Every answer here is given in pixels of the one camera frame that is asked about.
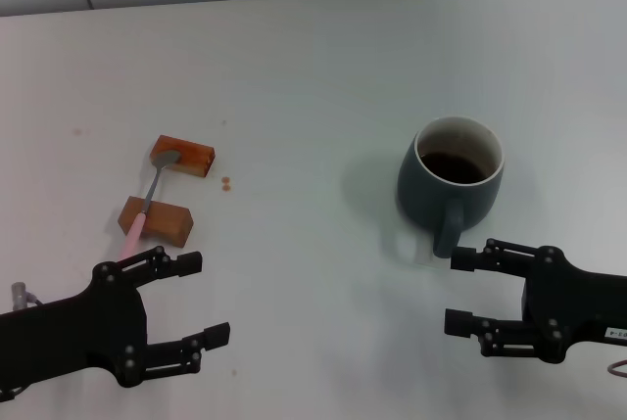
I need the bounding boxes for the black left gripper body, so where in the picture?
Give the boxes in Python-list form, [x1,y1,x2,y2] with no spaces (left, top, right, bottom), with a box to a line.
[0,261,149,389]

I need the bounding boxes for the pink handled metal spoon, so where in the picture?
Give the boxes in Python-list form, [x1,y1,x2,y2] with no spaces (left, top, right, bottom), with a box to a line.
[118,149,182,261]

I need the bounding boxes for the brown notched wooden block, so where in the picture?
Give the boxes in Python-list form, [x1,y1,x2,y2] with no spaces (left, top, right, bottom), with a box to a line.
[119,195,195,248]

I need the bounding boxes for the grey ceramic cup with coffee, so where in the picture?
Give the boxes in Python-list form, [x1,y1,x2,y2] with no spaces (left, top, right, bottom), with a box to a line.
[397,116,506,259]

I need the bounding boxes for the stained flat wooden block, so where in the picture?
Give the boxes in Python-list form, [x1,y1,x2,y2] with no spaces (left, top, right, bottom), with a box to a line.
[149,134,217,180]

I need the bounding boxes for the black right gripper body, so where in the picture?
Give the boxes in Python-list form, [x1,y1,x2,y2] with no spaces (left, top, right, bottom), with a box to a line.
[520,245,627,363]

